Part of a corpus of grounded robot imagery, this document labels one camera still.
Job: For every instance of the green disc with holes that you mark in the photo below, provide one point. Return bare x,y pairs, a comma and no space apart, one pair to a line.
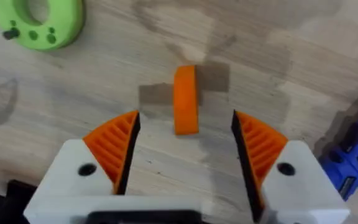
42,21

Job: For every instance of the orange ribbed wedge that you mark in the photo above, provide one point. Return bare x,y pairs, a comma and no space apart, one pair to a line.
185,102

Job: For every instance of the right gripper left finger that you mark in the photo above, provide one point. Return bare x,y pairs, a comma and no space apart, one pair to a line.
104,161

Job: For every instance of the black screw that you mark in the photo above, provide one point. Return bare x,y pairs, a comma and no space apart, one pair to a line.
11,33

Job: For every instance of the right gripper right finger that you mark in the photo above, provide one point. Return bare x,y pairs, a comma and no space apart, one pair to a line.
278,174

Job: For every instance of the blue electric screwdriver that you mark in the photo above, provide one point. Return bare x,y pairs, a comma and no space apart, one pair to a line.
351,155

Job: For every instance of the black rail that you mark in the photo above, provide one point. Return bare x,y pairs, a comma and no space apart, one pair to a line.
2,202

